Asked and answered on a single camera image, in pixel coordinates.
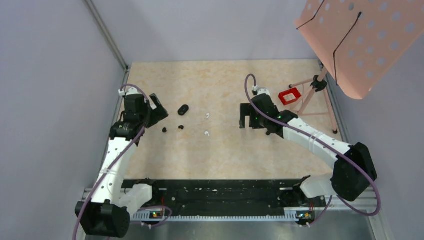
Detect black earbud charging case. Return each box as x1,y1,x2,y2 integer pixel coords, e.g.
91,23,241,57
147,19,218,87
177,104,190,116

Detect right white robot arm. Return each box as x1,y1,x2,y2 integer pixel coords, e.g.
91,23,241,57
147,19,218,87
239,88,377,206

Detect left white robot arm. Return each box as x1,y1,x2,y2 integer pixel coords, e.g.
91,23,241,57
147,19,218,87
75,93,169,238

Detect red square box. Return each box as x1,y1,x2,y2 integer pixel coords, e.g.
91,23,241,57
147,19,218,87
278,88,302,106

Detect pink perforated music stand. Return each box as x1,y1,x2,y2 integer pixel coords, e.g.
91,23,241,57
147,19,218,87
288,0,424,135

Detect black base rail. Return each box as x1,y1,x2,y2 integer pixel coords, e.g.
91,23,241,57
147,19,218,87
82,178,379,229

